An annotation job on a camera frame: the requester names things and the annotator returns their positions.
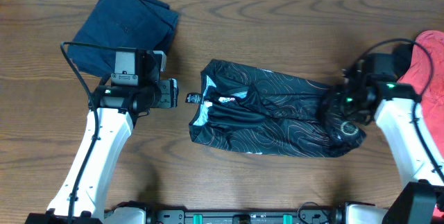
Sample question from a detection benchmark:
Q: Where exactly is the black orange patterned jersey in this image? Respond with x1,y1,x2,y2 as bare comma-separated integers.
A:
185,60,366,158

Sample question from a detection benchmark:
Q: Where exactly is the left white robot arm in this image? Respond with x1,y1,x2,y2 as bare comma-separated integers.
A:
25,76,178,224

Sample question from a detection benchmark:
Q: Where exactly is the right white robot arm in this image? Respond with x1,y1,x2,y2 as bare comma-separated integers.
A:
340,81,443,224

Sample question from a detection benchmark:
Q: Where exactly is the black garment under red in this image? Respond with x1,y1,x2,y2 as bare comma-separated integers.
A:
392,44,413,78

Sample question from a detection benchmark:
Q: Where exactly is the red mesh garment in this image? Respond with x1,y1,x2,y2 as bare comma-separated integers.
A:
399,31,443,153

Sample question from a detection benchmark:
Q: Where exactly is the folded navy blue garment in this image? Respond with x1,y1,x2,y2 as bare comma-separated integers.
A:
65,0,180,78

